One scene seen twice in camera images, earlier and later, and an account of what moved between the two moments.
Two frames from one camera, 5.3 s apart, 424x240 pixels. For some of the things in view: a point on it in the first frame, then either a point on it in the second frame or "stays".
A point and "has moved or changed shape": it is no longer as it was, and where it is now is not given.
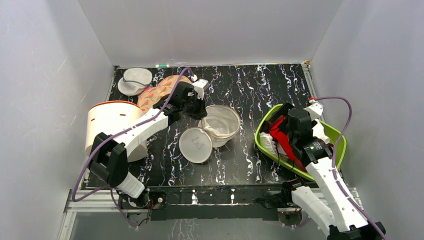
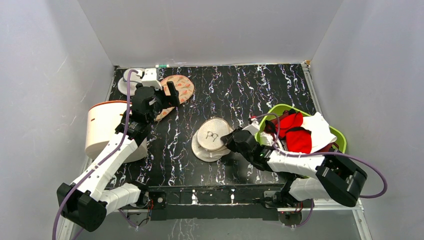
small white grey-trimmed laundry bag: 134,81 stays
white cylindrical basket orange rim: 108,118 stays
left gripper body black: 194,109 -> 161,101
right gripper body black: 284,118 -> 230,141
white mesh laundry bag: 216,130 has moved or changed shape
